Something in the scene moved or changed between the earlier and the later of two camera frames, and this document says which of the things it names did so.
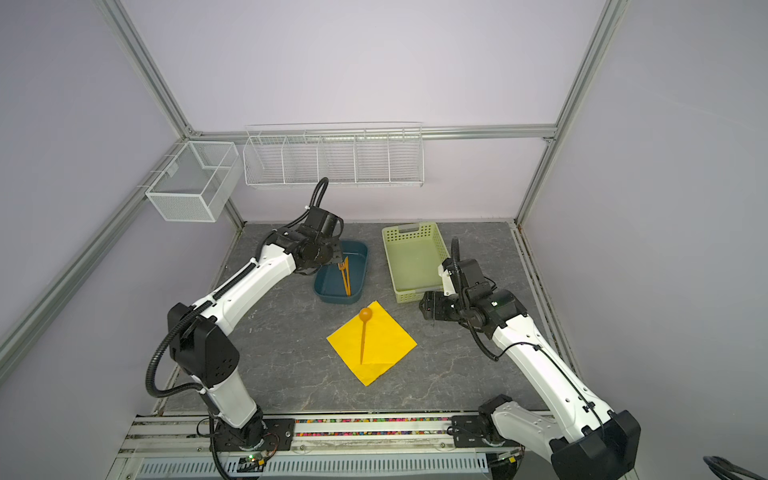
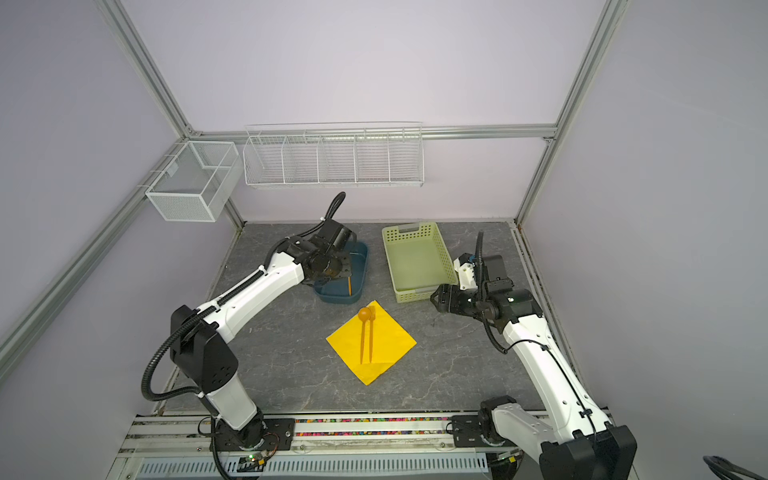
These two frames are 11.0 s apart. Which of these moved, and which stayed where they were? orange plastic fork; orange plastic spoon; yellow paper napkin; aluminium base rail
Moved: orange plastic fork
Stayed: aluminium base rail; yellow paper napkin; orange plastic spoon
